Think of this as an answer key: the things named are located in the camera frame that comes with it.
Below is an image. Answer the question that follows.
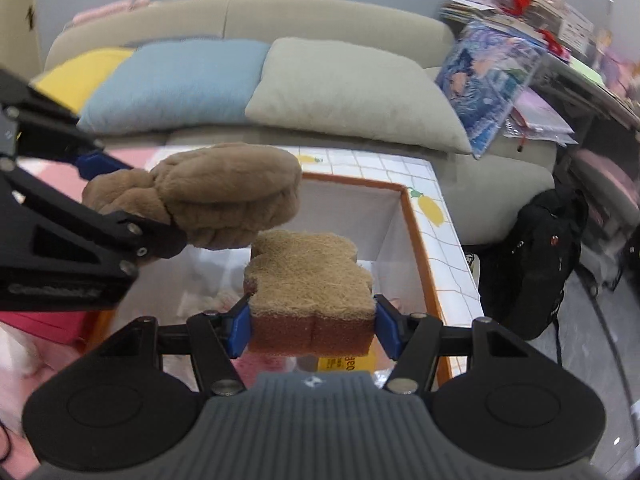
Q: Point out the orange cardboard box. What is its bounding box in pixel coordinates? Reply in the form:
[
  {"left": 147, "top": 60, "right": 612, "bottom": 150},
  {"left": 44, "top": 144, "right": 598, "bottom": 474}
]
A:
[{"left": 75, "top": 172, "right": 453, "bottom": 386}]

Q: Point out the white lemon-print storage box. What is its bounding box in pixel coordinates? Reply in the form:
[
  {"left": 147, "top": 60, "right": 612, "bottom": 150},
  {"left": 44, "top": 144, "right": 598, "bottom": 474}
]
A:
[{"left": 107, "top": 145, "right": 481, "bottom": 381}]

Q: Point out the yellow pillow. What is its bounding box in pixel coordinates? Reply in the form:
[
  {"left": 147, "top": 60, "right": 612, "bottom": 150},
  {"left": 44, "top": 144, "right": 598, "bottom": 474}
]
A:
[{"left": 29, "top": 47, "right": 136, "bottom": 116}]

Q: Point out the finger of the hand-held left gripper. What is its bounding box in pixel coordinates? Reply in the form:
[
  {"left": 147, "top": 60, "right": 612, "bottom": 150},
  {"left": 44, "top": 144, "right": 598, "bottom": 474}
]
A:
[
  {"left": 0, "top": 67, "right": 136, "bottom": 182},
  {"left": 0, "top": 165, "right": 188, "bottom": 281}
]

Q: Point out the black backpack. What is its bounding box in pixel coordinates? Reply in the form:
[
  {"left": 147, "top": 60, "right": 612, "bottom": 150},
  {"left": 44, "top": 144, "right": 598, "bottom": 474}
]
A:
[{"left": 482, "top": 187, "right": 590, "bottom": 341}]

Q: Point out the cream door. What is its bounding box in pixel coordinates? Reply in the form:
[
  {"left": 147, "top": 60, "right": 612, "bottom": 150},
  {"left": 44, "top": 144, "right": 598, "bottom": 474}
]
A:
[{"left": 0, "top": 0, "right": 43, "bottom": 81}]

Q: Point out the clear plastic folder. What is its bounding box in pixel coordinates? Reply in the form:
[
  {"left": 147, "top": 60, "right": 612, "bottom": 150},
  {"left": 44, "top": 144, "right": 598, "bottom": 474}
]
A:
[{"left": 505, "top": 92, "right": 576, "bottom": 148}]

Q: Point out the brown plush braided toy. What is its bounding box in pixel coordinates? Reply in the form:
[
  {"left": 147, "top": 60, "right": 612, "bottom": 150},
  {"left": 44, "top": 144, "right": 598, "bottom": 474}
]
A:
[{"left": 81, "top": 142, "right": 302, "bottom": 250}]

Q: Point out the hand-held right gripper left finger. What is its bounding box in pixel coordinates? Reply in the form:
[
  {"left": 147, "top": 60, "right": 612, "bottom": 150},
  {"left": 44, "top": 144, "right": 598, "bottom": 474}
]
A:
[{"left": 107, "top": 294, "right": 253, "bottom": 396}]

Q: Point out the pink office chair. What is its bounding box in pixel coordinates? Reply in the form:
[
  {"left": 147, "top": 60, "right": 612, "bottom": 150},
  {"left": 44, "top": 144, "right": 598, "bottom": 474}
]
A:
[{"left": 570, "top": 150, "right": 640, "bottom": 226}]

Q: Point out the blue pillow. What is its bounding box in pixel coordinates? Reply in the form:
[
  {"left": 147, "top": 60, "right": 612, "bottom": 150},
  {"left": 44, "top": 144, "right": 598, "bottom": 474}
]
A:
[{"left": 76, "top": 37, "right": 273, "bottom": 136}]

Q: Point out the white plastic bag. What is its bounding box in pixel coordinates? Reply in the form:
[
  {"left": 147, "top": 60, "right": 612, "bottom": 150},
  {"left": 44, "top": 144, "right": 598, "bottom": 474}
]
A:
[{"left": 0, "top": 327, "right": 56, "bottom": 378}]

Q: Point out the anime print pillow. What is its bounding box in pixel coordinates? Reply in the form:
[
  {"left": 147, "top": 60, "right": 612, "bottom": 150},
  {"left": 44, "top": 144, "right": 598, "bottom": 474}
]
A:
[{"left": 434, "top": 20, "right": 546, "bottom": 161}]

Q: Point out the red lidded box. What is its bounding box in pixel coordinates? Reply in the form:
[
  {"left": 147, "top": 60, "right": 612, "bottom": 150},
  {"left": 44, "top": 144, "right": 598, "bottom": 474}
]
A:
[{"left": 0, "top": 310, "right": 103, "bottom": 346}]

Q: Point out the grey-beige pillow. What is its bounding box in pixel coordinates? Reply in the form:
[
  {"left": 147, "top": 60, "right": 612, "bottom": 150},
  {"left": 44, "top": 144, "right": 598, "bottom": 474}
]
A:
[{"left": 245, "top": 36, "right": 473, "bottom": 156}]

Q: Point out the brown bear-shaped sponge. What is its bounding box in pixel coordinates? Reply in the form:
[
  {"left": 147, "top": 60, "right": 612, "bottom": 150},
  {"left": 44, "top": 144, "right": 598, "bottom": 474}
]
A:
[{"left": 243, "top": 230, "right": 377, "bottom": 358}]

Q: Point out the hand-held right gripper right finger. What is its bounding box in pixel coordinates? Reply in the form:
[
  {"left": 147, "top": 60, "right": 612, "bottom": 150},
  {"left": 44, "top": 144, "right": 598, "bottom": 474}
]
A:
[{"left": 372, "top": 294, "right": 531, "bottom": 395}]

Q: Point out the beige fabric sofa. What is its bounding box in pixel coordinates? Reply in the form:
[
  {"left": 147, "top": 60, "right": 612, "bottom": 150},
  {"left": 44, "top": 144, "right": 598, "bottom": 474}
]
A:
[{"left": 44, "top": 0, "right": 557, "bottom": 243}]

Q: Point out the cluttered desk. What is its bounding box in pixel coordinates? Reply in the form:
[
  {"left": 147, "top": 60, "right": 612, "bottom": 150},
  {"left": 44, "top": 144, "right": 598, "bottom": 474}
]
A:
[
  {"left": 440, "top": 0, "right": 640, "bottom": 91},
  {"left": 440, "top": 10, "right": 640, "bottom": 171}
]

